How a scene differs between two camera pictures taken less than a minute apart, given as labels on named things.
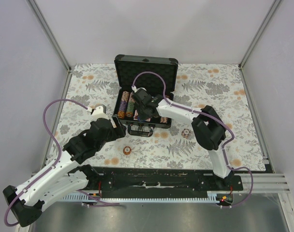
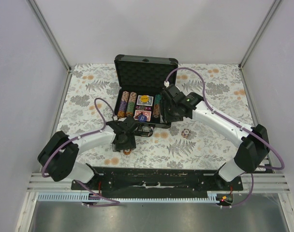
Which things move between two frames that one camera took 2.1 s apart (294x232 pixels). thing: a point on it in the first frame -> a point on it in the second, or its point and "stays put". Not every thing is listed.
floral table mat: [220, 86] stays put
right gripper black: [142, 117] -> [167, 117]
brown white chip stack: [185, 133] stays put
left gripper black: [120, 131] -> [131, 144]
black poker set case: [158, 75] stays put
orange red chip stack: [127, 150] stays put
